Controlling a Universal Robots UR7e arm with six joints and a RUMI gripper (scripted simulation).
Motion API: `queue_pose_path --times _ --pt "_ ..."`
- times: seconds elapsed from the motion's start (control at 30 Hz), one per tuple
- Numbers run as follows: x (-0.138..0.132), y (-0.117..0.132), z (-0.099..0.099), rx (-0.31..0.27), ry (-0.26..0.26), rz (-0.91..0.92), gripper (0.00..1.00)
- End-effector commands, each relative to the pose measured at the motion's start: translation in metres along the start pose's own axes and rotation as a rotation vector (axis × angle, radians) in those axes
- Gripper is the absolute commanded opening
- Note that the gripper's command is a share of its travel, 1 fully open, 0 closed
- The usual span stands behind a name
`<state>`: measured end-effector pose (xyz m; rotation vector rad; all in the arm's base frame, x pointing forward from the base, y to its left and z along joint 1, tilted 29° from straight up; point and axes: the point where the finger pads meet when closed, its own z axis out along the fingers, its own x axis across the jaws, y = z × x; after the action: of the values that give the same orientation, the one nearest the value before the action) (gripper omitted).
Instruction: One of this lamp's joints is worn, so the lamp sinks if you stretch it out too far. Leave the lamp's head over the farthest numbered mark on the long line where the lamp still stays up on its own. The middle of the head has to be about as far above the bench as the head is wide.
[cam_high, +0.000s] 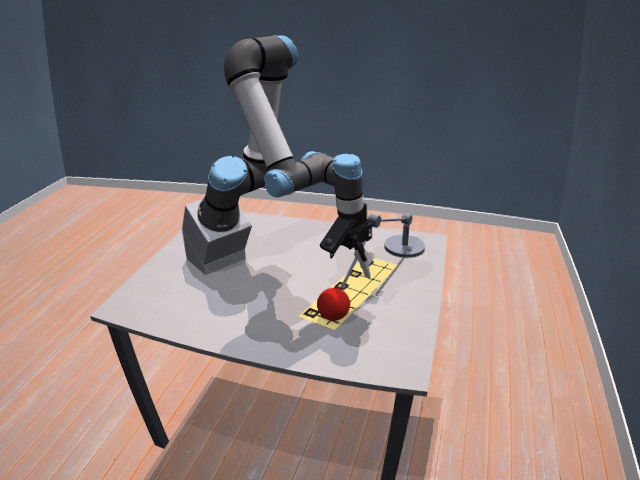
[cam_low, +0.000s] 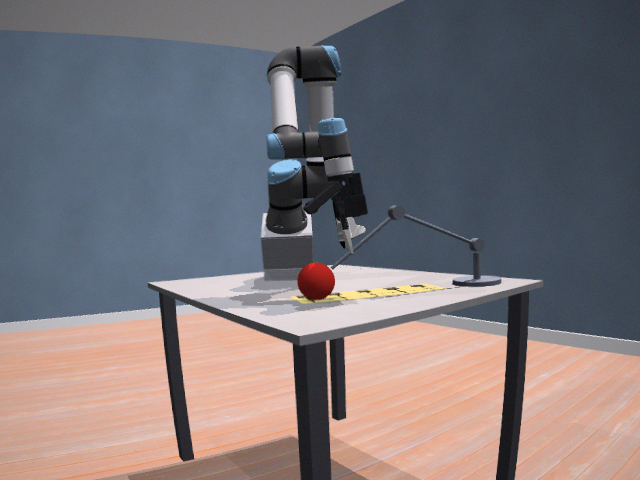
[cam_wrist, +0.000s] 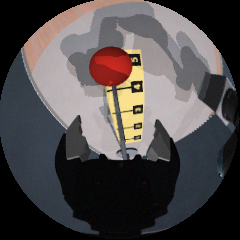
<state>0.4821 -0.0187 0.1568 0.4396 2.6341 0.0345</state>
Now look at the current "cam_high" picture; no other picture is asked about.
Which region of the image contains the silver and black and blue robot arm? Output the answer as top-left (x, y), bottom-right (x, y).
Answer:
top-left (197, 35), bottom-right (363, 254)

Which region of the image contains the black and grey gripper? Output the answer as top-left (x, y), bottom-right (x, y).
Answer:
top-left (337, 203), bottom-right (375, 280)

